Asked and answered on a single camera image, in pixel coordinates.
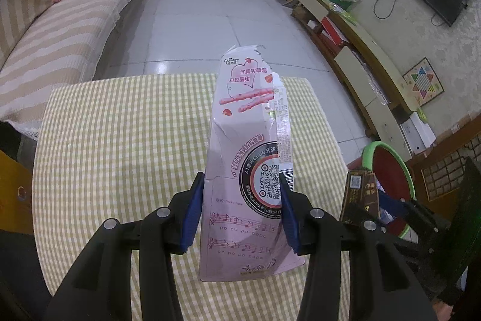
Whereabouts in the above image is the brown chocolate box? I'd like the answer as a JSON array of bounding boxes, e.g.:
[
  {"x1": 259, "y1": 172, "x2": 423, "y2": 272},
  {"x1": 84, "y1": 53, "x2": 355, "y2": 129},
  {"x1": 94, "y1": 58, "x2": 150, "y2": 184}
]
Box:
[{"x1": 339, "y1": 171, "x2": 380, "y2": 227}]

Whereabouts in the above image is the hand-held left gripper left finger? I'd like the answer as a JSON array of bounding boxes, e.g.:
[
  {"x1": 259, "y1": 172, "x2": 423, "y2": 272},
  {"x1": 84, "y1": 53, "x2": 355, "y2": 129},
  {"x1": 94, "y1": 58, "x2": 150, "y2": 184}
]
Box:
[{"x1": 43, "y1": 172, "x2": 205, "y2": 321}]

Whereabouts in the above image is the pink snack box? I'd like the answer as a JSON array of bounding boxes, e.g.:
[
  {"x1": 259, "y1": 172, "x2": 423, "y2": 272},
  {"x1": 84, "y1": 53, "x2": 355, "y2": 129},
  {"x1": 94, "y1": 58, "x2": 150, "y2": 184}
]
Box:
[{"x1": 199, "y1": 45, "x2": 306, "y2": 283}]

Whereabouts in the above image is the wooden side table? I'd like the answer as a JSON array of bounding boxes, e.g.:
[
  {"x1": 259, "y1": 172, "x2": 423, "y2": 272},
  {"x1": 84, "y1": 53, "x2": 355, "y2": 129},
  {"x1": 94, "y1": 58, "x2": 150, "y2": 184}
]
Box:
[{"x1": 0, "y1": 150, "x2": 34, "y2": 235}]

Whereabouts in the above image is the green rimmed red bin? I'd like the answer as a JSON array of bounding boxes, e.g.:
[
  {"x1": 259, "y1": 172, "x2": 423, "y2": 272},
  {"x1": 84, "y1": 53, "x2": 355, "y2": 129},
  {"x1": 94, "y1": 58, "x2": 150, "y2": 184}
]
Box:
[{"x1": 361, "y1": 140, "x2": 418, "y2": 241}]

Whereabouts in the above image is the wooden lattice cabinet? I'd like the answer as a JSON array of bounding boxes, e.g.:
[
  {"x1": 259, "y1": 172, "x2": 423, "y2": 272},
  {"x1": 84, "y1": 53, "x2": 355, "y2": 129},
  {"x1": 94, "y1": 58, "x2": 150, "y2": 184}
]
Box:
[{"x1": 408, "y1": 118, "x2": 481, "y2": 202}]

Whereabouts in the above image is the black television cable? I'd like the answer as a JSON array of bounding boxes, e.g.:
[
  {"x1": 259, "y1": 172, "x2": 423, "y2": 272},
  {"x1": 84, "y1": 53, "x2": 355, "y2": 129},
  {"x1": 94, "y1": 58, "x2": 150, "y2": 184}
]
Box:
[{"x1": 373, "y1": 0, "x2": 400, "y2": 20}]

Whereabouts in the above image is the white cardboard box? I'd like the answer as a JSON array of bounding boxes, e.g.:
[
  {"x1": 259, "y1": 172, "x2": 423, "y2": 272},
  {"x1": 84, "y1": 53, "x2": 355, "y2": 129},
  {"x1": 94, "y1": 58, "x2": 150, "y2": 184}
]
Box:
[{"x1": 400, "y1": 112, "x2": 437, "y2": 152}]

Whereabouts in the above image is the beige striped sofa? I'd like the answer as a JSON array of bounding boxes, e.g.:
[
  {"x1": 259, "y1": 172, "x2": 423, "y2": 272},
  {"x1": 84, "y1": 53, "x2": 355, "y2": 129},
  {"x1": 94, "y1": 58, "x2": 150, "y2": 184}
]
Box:
[{"x1": 0, "y1": 0, "x2": 151, "y2": 137}]

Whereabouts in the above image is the red flat box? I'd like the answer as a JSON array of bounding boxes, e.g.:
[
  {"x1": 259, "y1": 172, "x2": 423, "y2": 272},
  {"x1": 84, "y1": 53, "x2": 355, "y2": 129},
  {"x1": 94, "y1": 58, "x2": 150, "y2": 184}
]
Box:
[{"x1": 321, "y1": 16, "x2": 350, "y2": 45}]

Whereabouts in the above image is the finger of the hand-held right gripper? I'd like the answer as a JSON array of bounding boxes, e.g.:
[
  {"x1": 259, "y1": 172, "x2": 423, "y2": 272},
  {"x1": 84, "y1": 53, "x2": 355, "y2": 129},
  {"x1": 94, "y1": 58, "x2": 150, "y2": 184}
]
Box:
[{"x1": 378, "y1": 191, "x2": 443, "y2": 239}]

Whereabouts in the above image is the star pattern board game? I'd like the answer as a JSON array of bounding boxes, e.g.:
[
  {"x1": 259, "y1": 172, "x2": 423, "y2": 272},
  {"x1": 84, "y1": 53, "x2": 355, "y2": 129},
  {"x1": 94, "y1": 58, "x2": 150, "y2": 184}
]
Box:
[{"x1": 403, "y1": 57, "x2": 445, "y2": 107}]

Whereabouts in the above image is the long wooden television cabinet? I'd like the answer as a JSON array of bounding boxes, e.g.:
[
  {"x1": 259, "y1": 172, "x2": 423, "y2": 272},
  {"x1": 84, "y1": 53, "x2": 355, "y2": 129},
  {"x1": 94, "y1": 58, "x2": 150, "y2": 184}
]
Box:
[{"x1": 291, "y1": 0, "x2": 438, "y2": 156}]

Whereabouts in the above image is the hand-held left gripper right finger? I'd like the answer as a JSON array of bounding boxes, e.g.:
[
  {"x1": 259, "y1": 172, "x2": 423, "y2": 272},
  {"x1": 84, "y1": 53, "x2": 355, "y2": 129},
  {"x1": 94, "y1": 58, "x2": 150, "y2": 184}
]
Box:
[{"x1": 278, "y1": 178, "x2": 438, "y2": 321}]

